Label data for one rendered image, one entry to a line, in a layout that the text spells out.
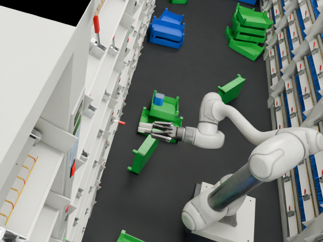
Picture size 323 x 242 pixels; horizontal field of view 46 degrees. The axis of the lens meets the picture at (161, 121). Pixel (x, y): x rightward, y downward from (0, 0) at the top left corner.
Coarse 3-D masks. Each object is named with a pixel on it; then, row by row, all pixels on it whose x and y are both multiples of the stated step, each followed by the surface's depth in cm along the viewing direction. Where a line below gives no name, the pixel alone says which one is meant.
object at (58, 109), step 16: (64, 0) 50; (80, 0) 51; (48, 16) 47; (64, 16) 48; (80, 16) 48; (80, 48) 53; (80, 64) 56; (64, 80) 53; (80, 80) 60; (64, 96) 55; (48, 112) 58; (64, 112) 58; (64, 128) 60; (64, 160) 66; (64, 176) 71; (64, 224) 93; (64, 240) 104
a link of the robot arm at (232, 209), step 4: (224, 176) 199; (228, 176) 196; (220, 180) 199; (224, 180) 195; (216, 184) 198; (220, 184) 196; (212, 188) 197; (244, 196) 194; (240, 200) 194; (244, 200) 199; (232, 204) 192; (236, 204) 194; (240, 204) 198; (228, 208) 192; (232, 208) 194; (236, 208) 199; (228, 212) 194; (232, 212) 199
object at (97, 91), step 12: (120, 24) 126; (120, 36) 123; (120, 48) 119; (108, 60) 112; (108, 72) 110; (96, 84) 104; (96, 96) 101; (96, 108) 96; (84, 120) 94; (84, 132) 92; (84, 144) 90
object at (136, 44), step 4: (136, 44) 214; (132, 48) 216; (132, 52) 214; (132, 56) 212; (128, 60) 204; (128, 64) 204; (128, 68) 204; (124, 72) 200; (124, 76) 198; (124, 80) 197; (120, 84) 193; (120, 92) 190; (116, 96) 185; (116, 100) 185; (116, 104) 183; (112, 116) 171; (112, 120) 172
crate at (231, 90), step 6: (240, 78) 310; (228, 84) 301; (234, 84) 303; (240, 84) 309; (222, 90) 294; (228, 90) 296; (234, 90) 307; (222, 96) 297; (228, 96) 306; (234, 96) 318
